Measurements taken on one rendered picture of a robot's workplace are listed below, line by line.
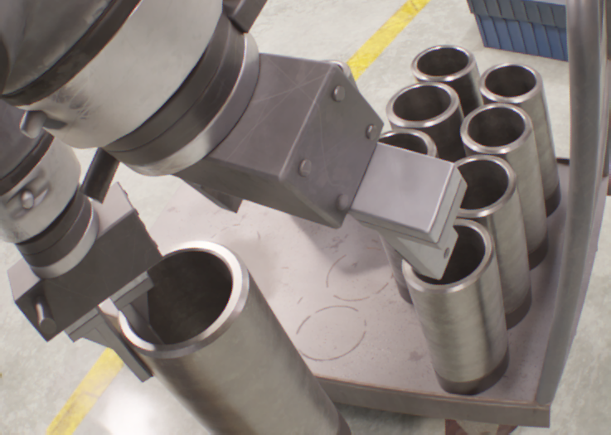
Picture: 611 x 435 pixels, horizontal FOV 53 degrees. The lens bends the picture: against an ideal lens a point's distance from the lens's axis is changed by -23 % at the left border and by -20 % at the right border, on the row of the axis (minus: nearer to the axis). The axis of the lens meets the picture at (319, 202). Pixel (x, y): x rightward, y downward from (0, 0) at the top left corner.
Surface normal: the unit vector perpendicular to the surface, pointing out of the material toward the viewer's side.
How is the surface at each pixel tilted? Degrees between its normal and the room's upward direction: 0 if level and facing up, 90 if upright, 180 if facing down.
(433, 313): 90
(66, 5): 104
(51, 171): 90
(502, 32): 90
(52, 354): 0
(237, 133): 25
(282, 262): 0
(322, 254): 0
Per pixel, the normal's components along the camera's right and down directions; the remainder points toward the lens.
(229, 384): 0.42, 0.48
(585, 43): -0.27, 0.54
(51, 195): 0.73, 0.24
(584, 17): -0.28, 0.26
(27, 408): -0.32, -0.72
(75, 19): 0.58, 0.61
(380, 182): -0.41, -0.36
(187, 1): 0.89, 0.04
